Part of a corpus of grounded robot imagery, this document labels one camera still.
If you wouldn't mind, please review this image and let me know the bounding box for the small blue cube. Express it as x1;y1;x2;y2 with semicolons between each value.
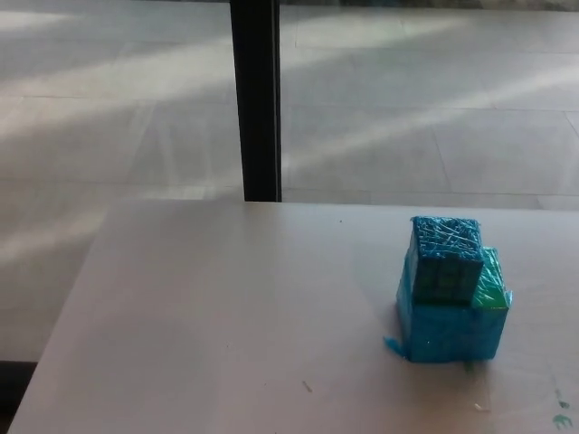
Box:
408;215;485;307

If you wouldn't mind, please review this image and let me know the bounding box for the big blue wrapped cube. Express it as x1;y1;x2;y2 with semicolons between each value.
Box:
383;246;516;364

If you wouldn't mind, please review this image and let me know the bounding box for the black vertical window post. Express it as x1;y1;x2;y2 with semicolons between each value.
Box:
228;0;283;203

